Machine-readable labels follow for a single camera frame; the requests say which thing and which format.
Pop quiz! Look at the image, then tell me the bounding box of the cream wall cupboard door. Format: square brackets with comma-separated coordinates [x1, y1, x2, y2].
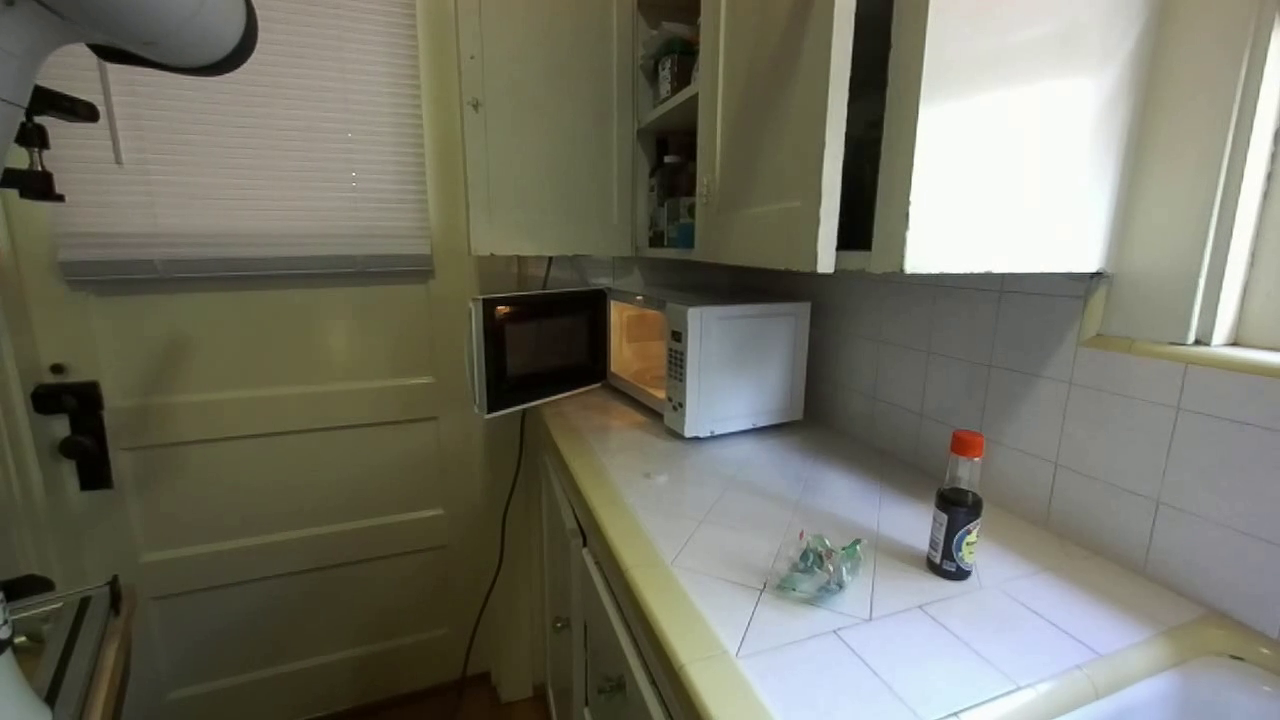
[691, 0, 860, 279]
[898, 0, 1151, 279]
[455, 0, 638, 262]

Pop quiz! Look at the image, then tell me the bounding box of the black glass microwave door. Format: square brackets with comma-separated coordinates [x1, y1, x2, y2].
[473, 283, 617, 422]

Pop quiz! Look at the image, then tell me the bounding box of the cream base cabinet door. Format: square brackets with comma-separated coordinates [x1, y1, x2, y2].
[535, 451, 588, 720]
[571, 537, 670, 720]

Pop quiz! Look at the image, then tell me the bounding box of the cream panelled room door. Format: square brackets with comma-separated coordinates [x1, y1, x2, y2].
[53, 0, 473, 720]

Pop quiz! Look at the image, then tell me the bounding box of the white microwave oven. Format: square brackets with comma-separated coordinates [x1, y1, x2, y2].
[602, 288, 814, 442]

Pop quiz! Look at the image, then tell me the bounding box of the soy sauce bottle red cap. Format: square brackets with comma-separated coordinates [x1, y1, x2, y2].
[922, 422, 994, 584]

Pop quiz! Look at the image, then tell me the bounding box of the white slatted window blind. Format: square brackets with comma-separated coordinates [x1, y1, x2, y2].
[54, 0, 438, 292]

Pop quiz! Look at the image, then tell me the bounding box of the white kitchen sink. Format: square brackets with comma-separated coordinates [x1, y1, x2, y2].
[1052, 648, 1280, 720]

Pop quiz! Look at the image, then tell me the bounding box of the bright kitchen window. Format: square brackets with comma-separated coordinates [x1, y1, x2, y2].
[1188, 0, 1280, 359]

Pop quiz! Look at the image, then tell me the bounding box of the black power cable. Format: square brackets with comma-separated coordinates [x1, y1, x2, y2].
[455, 413, 532, 687]

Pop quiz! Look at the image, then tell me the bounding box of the black clamp mount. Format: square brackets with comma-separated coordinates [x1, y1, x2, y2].
[29, 375, 121, 495]
[0, 80, 104, 206]

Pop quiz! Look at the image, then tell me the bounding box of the white blind pull cord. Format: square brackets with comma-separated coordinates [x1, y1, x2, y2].
[95, 55, 131, 171]

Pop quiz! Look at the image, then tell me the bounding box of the black oven with handle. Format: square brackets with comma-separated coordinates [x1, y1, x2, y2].
[0, 571, 140, 720]

